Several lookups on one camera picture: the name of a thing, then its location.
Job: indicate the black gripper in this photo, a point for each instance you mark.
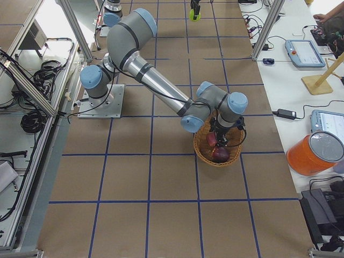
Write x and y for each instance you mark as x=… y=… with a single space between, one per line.
x=221 y=132
x=195 y=6

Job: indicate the green apple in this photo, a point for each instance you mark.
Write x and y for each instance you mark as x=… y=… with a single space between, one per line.
x=194 y=15

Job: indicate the red apple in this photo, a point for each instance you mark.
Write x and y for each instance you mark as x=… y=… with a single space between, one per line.
x=211 y=139

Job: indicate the dark purple apple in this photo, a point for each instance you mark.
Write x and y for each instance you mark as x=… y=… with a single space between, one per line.
x=220 y=154

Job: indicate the woven wicker basket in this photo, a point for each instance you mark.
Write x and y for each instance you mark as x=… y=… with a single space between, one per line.
x=217 y=146

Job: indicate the black power adapter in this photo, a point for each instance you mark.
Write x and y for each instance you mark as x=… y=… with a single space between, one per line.
x=288 y=114

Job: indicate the orange bucket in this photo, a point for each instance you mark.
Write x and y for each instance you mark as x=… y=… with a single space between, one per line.
x=315 y=153

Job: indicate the wooden stand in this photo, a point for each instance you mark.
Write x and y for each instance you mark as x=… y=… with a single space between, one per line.
x=317 y=84

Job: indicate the blue teach pendant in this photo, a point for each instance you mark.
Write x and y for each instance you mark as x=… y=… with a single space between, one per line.
x=304 y=54
x=327 y=121

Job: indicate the aluminium frame post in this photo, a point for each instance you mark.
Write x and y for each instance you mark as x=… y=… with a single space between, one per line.
x=270 y=20

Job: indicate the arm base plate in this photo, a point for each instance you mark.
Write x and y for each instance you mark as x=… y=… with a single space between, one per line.
x=108 y=106

